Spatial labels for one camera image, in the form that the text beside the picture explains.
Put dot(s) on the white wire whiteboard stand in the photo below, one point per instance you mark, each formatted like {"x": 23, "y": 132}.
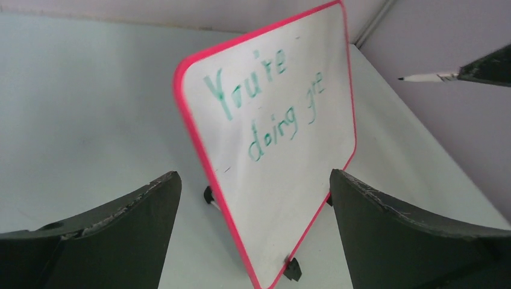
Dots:
{"x": 208, "y": 197}

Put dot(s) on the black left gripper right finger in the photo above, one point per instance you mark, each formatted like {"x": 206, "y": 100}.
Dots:
{"x": 390, "y": 243}

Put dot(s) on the green capped white marker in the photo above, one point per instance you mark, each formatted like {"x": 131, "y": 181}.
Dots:
{"x": 431, "y": 77}

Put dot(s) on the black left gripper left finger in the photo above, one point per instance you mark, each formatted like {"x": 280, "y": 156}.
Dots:
{"x": 120, "y": 244}

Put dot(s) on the black whiteboard stand foot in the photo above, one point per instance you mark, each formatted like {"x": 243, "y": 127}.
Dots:
{"x": 329, "y": 200}
{"x": 293, "y": 270}

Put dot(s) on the red framed whiteboard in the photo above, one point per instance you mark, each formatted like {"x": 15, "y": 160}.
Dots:
{"x": 271, "y": 113}

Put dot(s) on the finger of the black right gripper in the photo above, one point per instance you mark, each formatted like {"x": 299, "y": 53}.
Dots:
{"x": 492, "y": 69}

